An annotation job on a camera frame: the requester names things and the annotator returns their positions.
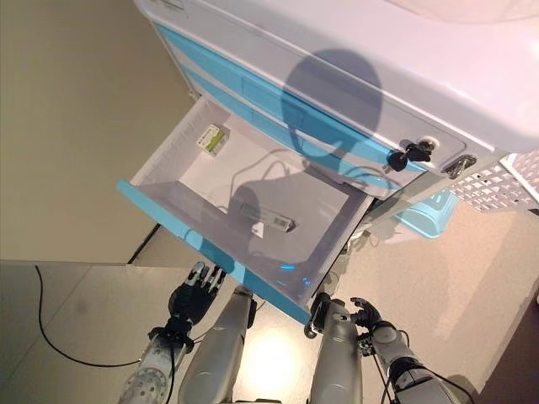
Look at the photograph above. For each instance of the robot right black hand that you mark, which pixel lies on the robot right black hand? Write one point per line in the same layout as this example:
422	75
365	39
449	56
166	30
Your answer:
370	313

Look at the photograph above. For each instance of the robot left black hand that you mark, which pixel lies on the robot left black hand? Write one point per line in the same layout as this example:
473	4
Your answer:
191	301

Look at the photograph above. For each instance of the blue front cart drawer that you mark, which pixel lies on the blue front cart drawer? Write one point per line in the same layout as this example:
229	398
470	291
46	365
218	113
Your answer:
210	185

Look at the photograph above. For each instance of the robot left silver arm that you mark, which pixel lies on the robot left silver arm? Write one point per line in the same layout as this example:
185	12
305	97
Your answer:
153	370

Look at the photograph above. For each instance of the robot right silver arm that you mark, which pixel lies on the robot right silver arm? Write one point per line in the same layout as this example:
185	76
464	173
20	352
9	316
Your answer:
404	357

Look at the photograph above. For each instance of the green white medicine box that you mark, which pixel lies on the green white medicine box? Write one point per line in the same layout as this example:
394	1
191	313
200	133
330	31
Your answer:
210	141

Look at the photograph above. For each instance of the robot right silver leg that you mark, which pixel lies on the robot right silver leg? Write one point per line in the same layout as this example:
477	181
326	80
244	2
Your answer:
337	357

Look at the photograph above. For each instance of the robot silver leg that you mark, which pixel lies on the robot silver leg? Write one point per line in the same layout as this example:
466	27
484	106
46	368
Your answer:
337	357
219	353

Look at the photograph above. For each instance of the robot left silver leg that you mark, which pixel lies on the robot left silver leg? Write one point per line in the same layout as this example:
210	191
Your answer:
219	353

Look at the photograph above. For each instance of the blue lid waste bin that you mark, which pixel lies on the blue lid waste bin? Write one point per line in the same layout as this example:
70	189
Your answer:
429	214

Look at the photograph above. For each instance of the black cart keys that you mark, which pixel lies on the black cart keys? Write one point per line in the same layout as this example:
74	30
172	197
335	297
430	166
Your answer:
406	156

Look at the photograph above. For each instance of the silver cart latch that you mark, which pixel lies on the silver cart latch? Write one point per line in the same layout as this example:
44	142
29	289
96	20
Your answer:
460	165

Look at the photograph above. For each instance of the white perforated side basket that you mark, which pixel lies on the white perforated side basket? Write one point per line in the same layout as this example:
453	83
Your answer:
492	185

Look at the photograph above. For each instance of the white medical cart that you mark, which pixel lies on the white medical cart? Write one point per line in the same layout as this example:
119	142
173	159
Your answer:
421	76

